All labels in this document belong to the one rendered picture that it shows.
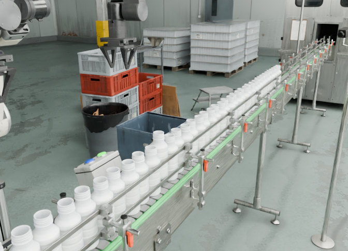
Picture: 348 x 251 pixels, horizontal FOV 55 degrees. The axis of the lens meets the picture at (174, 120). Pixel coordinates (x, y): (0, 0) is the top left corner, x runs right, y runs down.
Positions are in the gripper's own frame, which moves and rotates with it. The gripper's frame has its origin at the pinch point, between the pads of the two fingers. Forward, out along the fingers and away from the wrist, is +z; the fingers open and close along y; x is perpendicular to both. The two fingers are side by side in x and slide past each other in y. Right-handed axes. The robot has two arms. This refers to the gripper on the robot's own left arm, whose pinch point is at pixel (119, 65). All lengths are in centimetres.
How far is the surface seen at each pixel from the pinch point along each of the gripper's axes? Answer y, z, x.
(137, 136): 32, 48, -50
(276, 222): -28, 138, -142
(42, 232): -16, 27, 48
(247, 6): 302, -22, -1028
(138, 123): 46, 49, -70
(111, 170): -13.4, 24.8, 22.4
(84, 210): -17.1, 28.3, 36.8
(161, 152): -16.6, 26.9, 1.4
